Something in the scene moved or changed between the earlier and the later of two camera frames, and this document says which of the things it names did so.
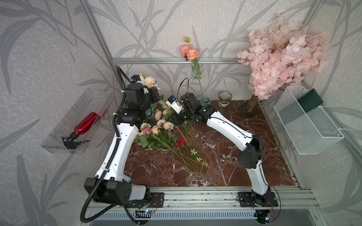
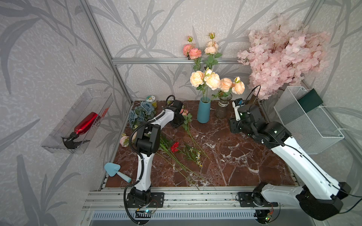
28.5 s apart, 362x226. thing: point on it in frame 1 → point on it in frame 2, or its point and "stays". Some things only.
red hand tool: (71, 142) stays
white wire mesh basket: (311, 132) stays
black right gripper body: (184, 116) → (236, 126)
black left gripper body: (148, 99) → (176, 123)
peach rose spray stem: (150, 82) → (211, 49)
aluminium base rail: (223, 197) stays
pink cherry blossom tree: (280, 55) stays
